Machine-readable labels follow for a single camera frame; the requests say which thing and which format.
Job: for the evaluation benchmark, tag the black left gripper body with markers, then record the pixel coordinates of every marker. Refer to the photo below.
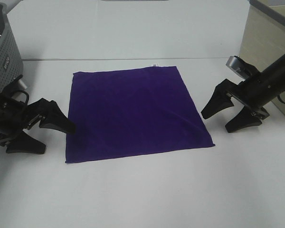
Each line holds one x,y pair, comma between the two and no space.
16,114

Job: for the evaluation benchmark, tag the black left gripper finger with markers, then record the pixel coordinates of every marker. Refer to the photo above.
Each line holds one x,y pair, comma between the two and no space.
53,117
24,143

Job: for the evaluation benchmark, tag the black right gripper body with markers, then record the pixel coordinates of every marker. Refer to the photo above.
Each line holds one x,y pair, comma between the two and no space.
253,94

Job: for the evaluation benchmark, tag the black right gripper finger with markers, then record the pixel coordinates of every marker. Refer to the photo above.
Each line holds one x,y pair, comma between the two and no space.
219,100
247,117

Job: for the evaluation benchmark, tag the purple towel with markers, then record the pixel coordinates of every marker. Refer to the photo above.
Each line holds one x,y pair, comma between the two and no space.
132,112

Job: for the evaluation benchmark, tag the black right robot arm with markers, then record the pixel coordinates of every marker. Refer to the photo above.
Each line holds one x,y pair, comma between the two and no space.
276,76

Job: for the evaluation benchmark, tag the grey perforated plastic basket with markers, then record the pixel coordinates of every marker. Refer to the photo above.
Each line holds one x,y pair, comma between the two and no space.
11,65

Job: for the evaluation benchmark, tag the beige storage box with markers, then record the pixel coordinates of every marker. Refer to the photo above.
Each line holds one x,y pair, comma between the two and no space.
263,41

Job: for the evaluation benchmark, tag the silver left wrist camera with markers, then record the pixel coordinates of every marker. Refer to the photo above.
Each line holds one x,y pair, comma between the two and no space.
22,85

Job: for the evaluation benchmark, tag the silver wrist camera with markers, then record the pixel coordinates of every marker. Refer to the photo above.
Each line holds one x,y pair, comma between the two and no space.
22,85
236,65

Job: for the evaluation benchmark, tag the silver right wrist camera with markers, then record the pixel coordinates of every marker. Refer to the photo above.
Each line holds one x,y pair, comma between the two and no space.
236,65

